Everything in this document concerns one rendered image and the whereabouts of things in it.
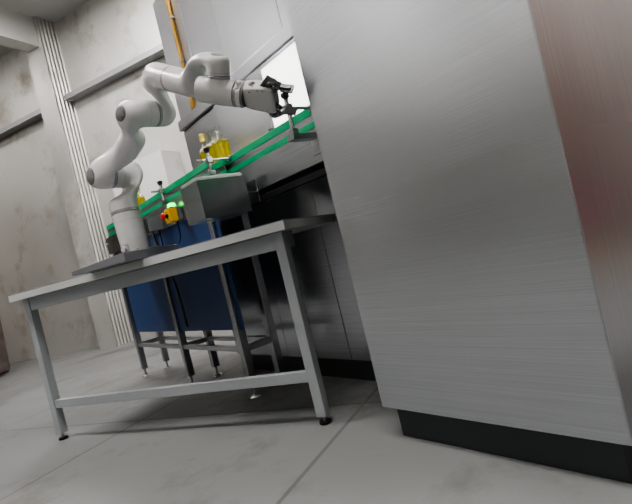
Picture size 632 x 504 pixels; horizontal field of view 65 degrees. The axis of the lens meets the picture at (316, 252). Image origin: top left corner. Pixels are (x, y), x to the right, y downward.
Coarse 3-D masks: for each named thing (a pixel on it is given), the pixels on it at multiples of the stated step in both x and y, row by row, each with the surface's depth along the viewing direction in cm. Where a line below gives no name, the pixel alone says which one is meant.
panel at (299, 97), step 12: (288, 48) 207; (276, 60) 215; (288, 60) 209; (264, 72) 223; (276, 72) 216; (288, 72) 210; (300, 72) 204; (300, 84) 206; (300, 96) 207; (276, 120) 223
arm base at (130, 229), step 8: (112, 216) 209; (120, 216) 208; (128, 216) 208; (136, 216) 210; (120, 224) 208; (128, 224) 208; (136, 224) 210; (120, 232) 208; (128, 232) 208; (136, 232) 209; (144, 232) 212; (120, 240) 209; (128, 240) 208; (136, 240) 208; (144, 240) 211; (128, 248) 207; (136, 248) 208; (144, 248) 206
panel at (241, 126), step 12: (216, 108) 261; (228, 108) 252; (240, 108) 243; (228, 120) 254; (240, 120) 245; (252, 120) 237; (264, 120) 230; (228, 132) 256; (240, 132) 247; (252, 132) 239; (264, 132) 232; (240, 144) 250
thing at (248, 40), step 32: (160, 0) 291; (192, 0) 264; (224, 0) 241; (256, 0) 222; (160, 32) 299; (192, 32) 270; (224, 32) 246; (256, 32) 226; (288, 32) 206; (256, 64) 227; (192, 128) 292; (192, 160) 300; (288, 192) 231; (320, 192) 214; (224, 224) 284; (256, 224) 258
